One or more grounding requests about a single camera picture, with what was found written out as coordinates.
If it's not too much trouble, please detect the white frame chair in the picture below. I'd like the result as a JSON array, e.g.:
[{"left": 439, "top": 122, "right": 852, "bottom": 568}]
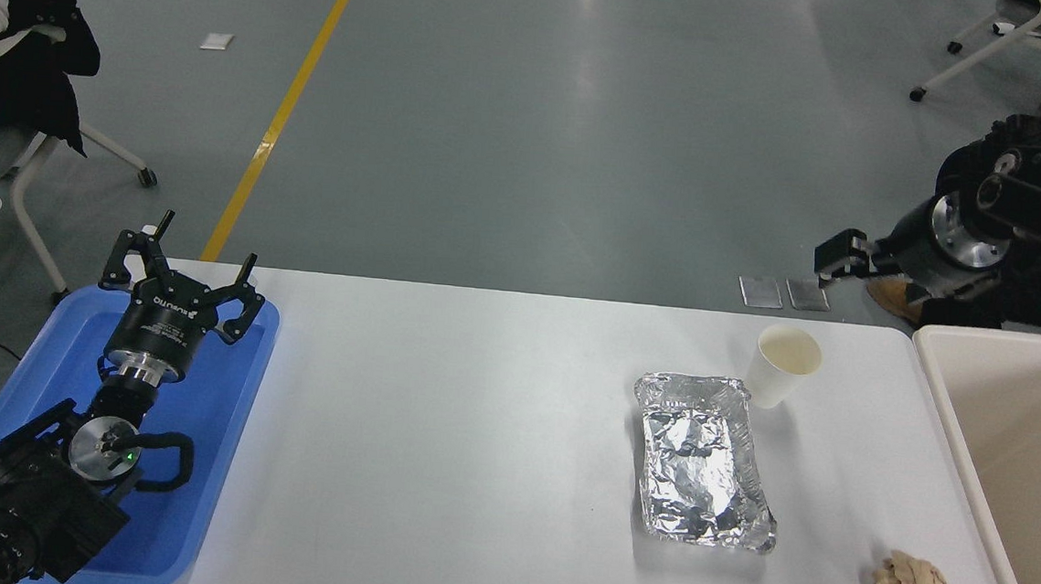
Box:
[
  {"left": 0, "top": 116, "right": 164, "bottom": 311},
  {"left": 909, "top": 0, "right": 1041, "bottom": 111}
]

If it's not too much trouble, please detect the metal floor plate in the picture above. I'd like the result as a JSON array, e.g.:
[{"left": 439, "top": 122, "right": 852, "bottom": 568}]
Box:
[
  {"left": 737, "top": 274, "right": 786, "bottom": 311},
  {"left": 784, "top": 278, "right": 834, "bottom": 313}
]

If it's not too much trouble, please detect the white paper cup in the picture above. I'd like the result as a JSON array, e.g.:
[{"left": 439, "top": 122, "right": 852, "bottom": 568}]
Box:
[{"left": 741, "top": 322, "right": 825, "bottom": 413}]

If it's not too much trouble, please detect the crumpled foil tray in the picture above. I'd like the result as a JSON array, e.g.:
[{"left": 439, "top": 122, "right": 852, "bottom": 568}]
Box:
[{"left": 622, "top": 367, "right": 790, "bottom": 557}]

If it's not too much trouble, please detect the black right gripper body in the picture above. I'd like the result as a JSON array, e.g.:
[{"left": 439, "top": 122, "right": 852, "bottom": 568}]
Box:
[{"left": 885, "top": 194, "right": 1010, "bottom": 304}]

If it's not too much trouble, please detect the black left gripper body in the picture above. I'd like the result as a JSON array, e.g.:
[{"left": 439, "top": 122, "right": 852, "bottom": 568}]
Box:
[{"left": 103, "top": 269, "right": 229, "bottom": 378}]

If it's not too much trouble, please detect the blue plastic tray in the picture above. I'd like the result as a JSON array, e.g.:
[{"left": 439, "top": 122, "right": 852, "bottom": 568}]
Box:
[{"left": 0, "top": 277, "right": 282, "bottom": 584}]

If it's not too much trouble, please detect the large pale bin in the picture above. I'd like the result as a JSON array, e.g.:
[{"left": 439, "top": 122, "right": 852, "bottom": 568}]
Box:
[{"left": 894, "top": 323, "right": 1041, "bottom": 584}]

